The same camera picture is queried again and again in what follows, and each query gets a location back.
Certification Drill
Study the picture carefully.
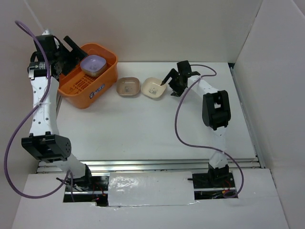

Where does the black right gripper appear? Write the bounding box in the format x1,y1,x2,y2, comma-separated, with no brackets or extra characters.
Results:
162,68,186,97

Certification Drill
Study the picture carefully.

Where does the purple plate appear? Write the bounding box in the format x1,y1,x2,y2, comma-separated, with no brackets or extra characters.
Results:
80,55,107,73

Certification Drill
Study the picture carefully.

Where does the cream panda plate back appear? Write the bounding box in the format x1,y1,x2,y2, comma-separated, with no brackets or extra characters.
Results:
141,77,166,100

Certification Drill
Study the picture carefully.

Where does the cream panda plate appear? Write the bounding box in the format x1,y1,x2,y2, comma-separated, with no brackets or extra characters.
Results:
82,70,104,78
141,77,166,100

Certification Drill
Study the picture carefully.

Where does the brown panda plate back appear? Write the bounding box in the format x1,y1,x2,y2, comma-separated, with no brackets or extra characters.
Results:
116,77,141,97

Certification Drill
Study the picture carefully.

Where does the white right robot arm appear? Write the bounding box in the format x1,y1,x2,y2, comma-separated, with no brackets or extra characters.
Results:
161,67,231,187

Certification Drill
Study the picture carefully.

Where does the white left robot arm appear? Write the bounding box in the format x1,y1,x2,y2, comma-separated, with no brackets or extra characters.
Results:
21,35,94,190

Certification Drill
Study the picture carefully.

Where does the orange plastic bin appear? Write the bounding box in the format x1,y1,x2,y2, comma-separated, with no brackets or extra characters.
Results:
58,43,118,109

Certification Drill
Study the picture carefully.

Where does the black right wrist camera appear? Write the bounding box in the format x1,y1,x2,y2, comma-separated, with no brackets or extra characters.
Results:
177,60,192,74

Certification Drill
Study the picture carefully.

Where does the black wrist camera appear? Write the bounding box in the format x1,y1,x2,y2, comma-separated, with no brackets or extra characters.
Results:
35,35,57,61
177,60,192,74

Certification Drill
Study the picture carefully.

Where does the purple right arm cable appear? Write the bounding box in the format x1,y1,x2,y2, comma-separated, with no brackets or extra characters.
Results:
175,64,245,199

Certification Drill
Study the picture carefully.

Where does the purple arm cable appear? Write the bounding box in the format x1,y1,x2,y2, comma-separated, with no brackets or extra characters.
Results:
3,20,76,203
175,64,245,199

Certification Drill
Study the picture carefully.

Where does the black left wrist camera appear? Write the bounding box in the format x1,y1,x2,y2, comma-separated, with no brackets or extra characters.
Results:
35,35,57,61

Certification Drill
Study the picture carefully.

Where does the aluminium rail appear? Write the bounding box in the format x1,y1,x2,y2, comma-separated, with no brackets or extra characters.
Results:
36,158,261,174

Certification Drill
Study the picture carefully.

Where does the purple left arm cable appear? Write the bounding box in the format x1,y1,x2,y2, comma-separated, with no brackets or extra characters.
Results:
3,20,76,203

